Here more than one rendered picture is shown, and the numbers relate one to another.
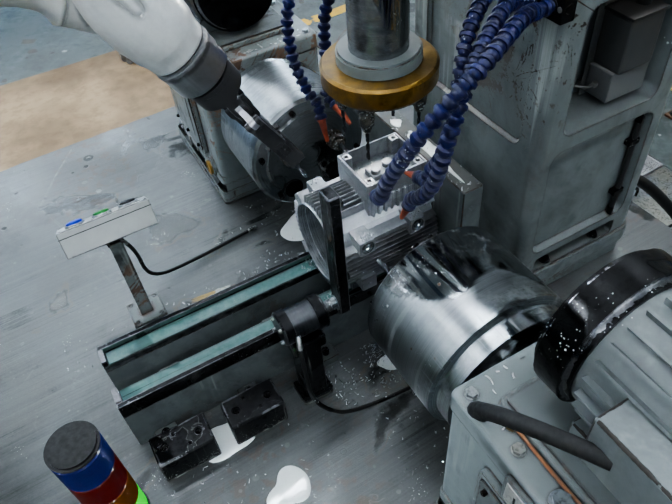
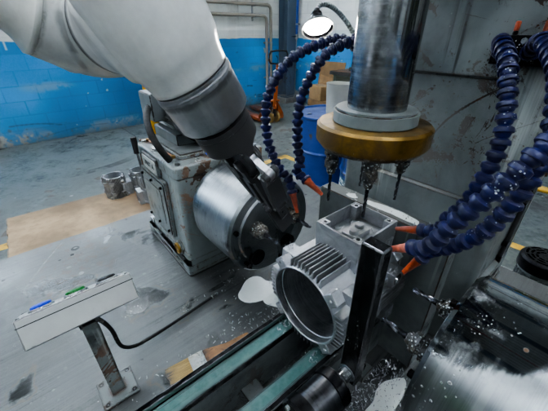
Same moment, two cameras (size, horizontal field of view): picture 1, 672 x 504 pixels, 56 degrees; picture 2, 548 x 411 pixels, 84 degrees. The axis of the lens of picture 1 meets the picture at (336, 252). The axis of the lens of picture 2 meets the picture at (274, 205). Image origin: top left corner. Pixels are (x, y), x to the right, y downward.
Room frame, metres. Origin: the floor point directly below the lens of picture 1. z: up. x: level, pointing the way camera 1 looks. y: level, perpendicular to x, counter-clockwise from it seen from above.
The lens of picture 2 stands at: (0.43, 0.18, 1.46)
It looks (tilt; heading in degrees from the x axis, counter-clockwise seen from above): 30 degrees down; 345
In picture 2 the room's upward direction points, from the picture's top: straight up
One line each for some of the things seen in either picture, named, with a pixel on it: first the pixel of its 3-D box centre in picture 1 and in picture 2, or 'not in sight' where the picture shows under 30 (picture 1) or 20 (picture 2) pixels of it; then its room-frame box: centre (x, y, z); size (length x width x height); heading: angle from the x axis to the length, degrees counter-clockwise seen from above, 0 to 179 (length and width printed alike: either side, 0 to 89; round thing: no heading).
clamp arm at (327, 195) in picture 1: (335, 255); (360, 320); (0.66, 0.00, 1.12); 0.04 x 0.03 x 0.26; 115
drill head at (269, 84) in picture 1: (279, 118); (239, 205); (1.16, 0.09, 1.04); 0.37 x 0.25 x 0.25; 25
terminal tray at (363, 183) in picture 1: (382, 174); (355, 236); (0.86, -0.10, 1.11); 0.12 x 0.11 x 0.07; 115
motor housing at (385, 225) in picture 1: (364, 221); (336, 280); (0.84, -0.06, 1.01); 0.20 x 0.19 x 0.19; 115
